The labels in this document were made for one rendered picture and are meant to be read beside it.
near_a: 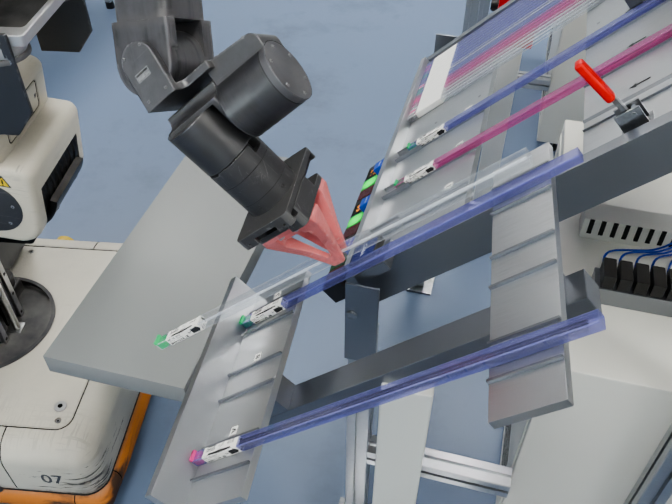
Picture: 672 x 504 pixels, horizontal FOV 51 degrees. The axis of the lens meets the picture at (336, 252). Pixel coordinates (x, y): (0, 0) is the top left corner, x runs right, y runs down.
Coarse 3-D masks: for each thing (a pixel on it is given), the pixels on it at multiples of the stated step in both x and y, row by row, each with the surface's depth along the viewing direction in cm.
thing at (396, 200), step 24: (456, 96) 128; (480, 96) 120; (432, 120) 128; (480, 120) 113; (432, 144) 120; (456, 144) 113; (408, 168) 120; (456, 168) 107; (408, 192) 113; (432, 192) 107; (384, 216) 113; (432, 216) 101
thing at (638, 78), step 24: (600, 24) 106; (648, 24) 95; (600, 48) 100; (624, 48) 95; (624, 72) 91; (648, 72) 87; (600, 96) 91; (624, 96) 87; (648, 96) 82; (600, 120) 87; (600, 144) 83
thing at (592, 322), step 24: (600, 312) 55; (528, 336) 58; (552, 336) 56; (576, 336) 55; (456, 360) 62; (480, 360) 60; (504, 360) 59; (408, 384) 64; (432, 384) 63; (336, 408) 69; (360, 408) 68; (264, 432) 75; (288, 432) 73
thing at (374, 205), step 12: (420, 72) 146; (408, 96) 140; (408, 108) 137; (408, 120) 135; (396, 132) 130; (396, 144) 128; (396, 156) 126; (384, 168) 122; (384, 180) 121; (372, 192) 118; (384, 192) 119; (372, 204) 115; (372, 216) 114; (360, 228) 111
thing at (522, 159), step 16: (512, 160) 58; (528, 160) 58; (480, 176) 60; (496, 176) 59; (448, 192) 62; (464, 192) 61; (416, 208) 64; (432, 208) 63; (384, 224) 66; (400, 224) 65; (352, 240) 68; (368, 240) 67; (288, 272) 73; (304, 272) 72; (256, 288) 76; (272, 288) 74; (224, 304) 79; (240, 304) 77; (208, 320) 80
